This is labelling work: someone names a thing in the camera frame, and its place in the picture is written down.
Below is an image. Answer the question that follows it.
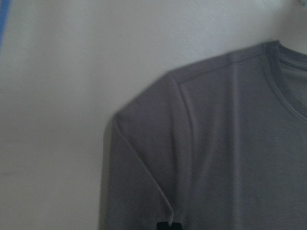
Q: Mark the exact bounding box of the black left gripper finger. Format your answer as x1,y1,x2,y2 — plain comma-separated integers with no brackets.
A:
156,222,182,230

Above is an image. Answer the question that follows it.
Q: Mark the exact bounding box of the dark brown t-shirt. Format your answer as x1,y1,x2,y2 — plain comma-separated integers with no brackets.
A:
105,41,307,230

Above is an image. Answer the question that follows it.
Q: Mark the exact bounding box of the blue tape line lengthwise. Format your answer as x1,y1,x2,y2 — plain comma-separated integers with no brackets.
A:
0,0,11,45

